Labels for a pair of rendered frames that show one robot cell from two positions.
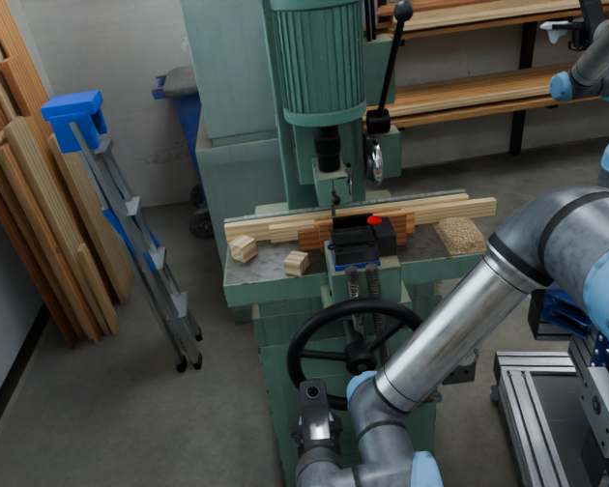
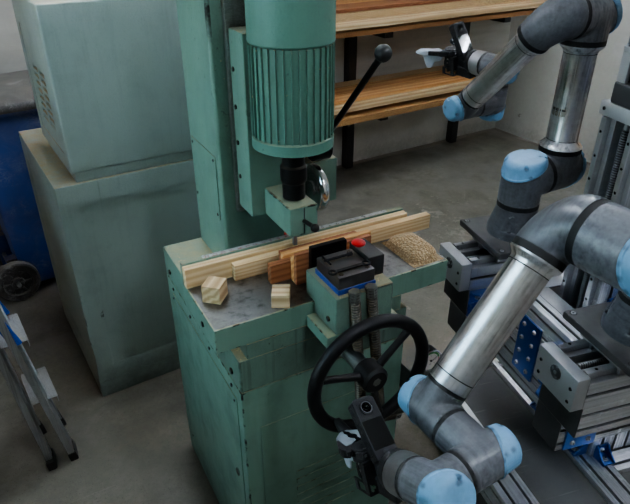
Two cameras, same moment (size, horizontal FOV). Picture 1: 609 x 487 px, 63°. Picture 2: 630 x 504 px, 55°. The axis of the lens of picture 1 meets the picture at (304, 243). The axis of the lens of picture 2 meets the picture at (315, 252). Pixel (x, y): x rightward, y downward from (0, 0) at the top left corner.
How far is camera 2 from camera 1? 0.49 m
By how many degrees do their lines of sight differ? 24
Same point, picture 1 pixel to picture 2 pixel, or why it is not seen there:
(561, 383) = not seen: hidden behind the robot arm
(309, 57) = (297, 92)
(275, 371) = (255, 416)
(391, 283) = (384, 299)
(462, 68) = not seen: hidden behind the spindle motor
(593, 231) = (612, 226)
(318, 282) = (305, 312)
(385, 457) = (471, 435)
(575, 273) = (606, 256)
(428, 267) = (397, 281)
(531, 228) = (557, 230)
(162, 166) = not seen: outside the picture
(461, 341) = (508, 327)
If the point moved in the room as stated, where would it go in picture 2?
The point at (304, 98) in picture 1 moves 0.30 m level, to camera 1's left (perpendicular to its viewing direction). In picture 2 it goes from (287, 130) to (137, 156)
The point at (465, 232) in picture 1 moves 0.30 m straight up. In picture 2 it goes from (420, 245) to (433, 125)
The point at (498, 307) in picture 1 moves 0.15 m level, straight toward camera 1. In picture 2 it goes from (532, 295) to (568, 354)
